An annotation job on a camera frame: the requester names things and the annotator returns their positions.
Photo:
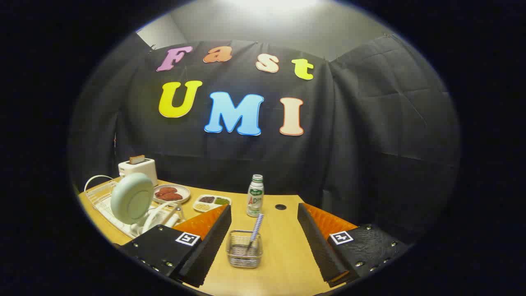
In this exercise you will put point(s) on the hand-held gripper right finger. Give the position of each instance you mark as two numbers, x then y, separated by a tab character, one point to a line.
318	242

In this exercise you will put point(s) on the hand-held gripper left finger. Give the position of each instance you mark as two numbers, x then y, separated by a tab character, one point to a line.
207	242

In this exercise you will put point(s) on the pale green plate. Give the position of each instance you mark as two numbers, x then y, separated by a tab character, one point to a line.
131	199

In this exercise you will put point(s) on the round plate with grey rim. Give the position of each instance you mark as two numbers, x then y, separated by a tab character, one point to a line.
185	192

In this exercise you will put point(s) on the white divided tray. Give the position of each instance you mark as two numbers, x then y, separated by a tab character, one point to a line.
212	209

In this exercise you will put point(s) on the pile of yellow beans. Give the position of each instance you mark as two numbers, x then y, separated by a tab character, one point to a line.
201	207

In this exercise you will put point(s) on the pile of dark beans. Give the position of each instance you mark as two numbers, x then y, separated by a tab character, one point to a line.
206	199

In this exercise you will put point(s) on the pile of green beans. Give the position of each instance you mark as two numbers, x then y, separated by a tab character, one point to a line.
222	201

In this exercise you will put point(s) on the red meat piece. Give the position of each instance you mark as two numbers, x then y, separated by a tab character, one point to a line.
167	190
170	197

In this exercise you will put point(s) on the white bottle with green cap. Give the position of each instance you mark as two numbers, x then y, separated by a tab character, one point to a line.
254	197

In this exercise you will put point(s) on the white toaster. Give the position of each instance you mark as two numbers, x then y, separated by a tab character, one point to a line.
144	168

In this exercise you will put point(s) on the black backdrop cloth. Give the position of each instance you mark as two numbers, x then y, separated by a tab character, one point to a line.
349	144

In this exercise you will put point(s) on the brown bread slice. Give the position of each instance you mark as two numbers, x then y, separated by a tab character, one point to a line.
137	160

